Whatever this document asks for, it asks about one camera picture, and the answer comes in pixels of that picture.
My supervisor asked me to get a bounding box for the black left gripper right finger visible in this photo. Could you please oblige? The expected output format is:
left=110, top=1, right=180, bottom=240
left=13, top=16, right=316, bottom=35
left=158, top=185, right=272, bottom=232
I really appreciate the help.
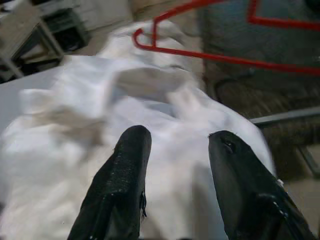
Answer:
left=207, top=130, right=316, bottom=240

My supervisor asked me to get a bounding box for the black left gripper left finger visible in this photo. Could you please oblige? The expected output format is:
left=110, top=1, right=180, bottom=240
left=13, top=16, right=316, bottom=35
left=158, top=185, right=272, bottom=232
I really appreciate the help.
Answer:
left=68, top=124, right=153, bottom=240

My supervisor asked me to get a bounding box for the white cartoon print shirt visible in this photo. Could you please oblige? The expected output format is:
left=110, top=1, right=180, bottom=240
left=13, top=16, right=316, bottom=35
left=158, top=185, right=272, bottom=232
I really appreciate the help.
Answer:
left=0, top=19, right=276, bottom=240

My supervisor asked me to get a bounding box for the red plastic hanger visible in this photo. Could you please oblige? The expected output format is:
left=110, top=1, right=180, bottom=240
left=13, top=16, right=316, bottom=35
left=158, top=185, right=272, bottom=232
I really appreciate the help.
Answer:
left=132, top=0, right=320, bottom=76

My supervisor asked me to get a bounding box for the low white tv stand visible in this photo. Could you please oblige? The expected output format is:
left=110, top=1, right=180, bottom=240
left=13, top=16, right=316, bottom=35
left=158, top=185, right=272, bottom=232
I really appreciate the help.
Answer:
left=0, top=0, right=91, bottom=83

